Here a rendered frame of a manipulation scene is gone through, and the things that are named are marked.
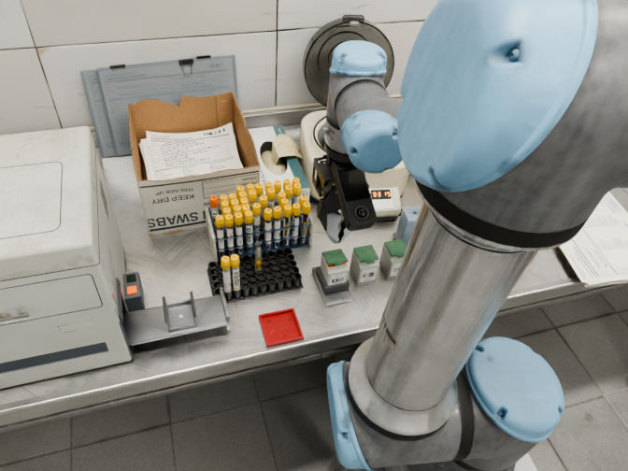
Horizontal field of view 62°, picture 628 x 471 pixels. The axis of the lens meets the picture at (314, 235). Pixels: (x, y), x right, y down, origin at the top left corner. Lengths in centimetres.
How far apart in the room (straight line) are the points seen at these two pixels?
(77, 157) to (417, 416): 62
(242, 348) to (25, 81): 76
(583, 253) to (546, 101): 102
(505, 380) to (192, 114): 94
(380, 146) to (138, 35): 76
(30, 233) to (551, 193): 64
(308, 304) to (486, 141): 78
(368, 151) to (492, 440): 35
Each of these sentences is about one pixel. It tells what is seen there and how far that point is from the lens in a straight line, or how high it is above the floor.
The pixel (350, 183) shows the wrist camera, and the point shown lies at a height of 117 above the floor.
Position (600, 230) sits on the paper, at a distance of 135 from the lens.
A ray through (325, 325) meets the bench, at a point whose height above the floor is 87.
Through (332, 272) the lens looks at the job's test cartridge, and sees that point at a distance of 98.
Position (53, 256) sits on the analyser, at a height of 116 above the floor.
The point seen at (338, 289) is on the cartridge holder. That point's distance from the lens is 101.
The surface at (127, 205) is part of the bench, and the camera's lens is 124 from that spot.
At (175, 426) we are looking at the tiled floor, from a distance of 188.
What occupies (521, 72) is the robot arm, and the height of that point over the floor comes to 158.
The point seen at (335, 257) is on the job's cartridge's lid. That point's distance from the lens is 98.
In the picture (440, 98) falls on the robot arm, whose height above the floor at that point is 154.
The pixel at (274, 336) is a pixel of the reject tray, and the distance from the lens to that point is 97.
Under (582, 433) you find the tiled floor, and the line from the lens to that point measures 212.
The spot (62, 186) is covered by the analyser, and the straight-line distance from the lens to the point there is 84.
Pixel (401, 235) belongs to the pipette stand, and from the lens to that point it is 111.
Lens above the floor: 169
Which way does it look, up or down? 46 degrees down
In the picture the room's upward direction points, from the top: 6 degrees clockwise
